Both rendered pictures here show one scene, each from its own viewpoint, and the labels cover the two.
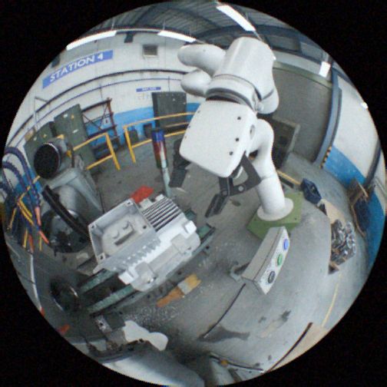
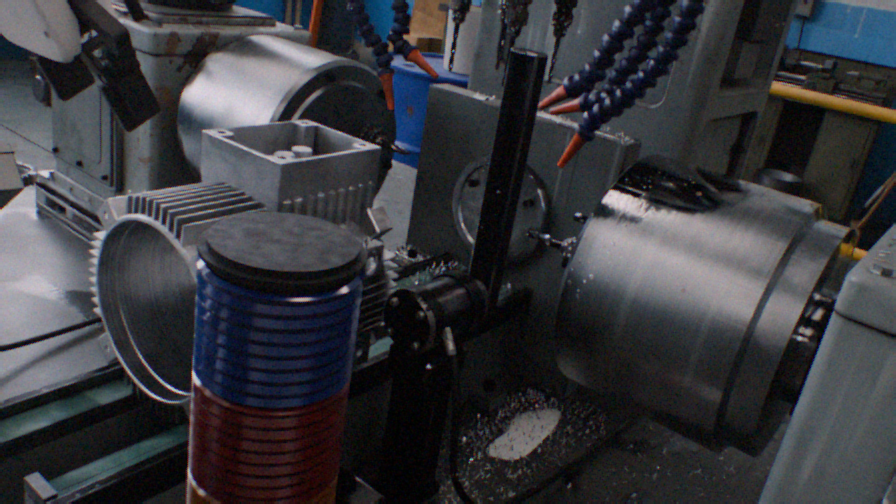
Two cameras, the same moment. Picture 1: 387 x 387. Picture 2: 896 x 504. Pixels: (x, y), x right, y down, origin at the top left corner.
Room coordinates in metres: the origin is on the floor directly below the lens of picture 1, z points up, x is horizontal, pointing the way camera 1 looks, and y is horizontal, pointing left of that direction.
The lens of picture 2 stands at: (0.74, 0.16, 1.33)
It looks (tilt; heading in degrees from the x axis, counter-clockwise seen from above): 22 degrees down; 169
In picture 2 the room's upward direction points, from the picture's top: 10 degrees clockwise
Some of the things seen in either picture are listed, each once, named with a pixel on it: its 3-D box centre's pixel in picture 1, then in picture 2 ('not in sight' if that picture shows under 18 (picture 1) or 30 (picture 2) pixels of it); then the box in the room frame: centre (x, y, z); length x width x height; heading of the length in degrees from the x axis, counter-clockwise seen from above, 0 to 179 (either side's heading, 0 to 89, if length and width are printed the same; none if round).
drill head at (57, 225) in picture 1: (65, 215); (726, 312); (0.14, 0.57, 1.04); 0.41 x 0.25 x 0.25; 44
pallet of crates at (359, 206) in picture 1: (362, 213); not in sight; (-0.03, -5.57, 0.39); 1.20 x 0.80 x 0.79; 142
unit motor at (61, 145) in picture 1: (65, 167); not in sight; (0.38, 0.75, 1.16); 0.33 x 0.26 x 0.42; 44
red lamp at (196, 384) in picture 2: (159, 144); (269, 414); (0.49, 0.16, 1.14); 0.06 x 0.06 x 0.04
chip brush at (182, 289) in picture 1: (178, 292); not in sight; (-0.03, 0.06, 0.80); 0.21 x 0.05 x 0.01; 130
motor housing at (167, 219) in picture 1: (151, 242); (249, 282); (0.11, 0.12, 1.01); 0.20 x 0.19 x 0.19; 135
